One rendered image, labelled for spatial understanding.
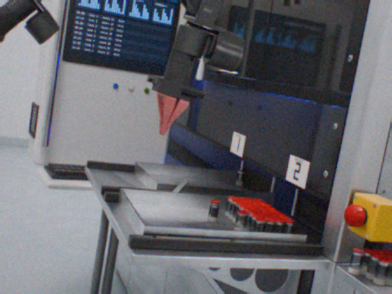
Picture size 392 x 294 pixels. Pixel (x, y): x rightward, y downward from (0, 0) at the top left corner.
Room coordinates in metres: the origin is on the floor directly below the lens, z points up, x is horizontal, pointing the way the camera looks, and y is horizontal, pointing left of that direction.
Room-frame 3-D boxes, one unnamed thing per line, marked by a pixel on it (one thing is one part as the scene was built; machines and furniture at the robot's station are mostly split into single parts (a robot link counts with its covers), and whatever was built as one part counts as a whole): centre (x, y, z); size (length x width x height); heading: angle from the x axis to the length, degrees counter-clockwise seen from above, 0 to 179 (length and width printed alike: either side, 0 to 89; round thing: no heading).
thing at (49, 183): (1.71, 0.30, 0.79); 0.45 x 0.28 x 0.03; 119
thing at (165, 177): (1.41, -0.03, 0.90); 0.34 x 0.26 x 0.04; 110
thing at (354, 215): (0.89, -0.31, 0.99); 0.04 x 0.04 x 0.04; 20
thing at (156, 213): (1.06, -0.05, 0.90); 0.34 x 0.26 x 0.04; 110
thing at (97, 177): (1.23, -0.03, 0.87); 0.70 x 0.48 x 0.02; 20
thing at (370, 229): (0.90, -0.35, 1.00); 0.08 x 0.07 x 0.07; 110
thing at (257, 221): (1.09, -0.13, 0.90); 0.18 x 0.02 x 0.05; 20
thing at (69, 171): (1.68, 0.29, 0.82); 0.40 x 0.14 x 0.02; 119
